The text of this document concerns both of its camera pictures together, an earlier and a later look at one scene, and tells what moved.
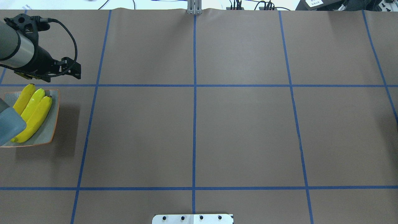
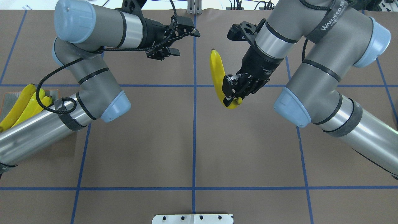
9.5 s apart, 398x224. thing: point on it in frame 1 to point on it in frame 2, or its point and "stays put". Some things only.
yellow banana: [25, 93] stays put
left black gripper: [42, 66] to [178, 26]
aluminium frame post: [194, 7] stays put
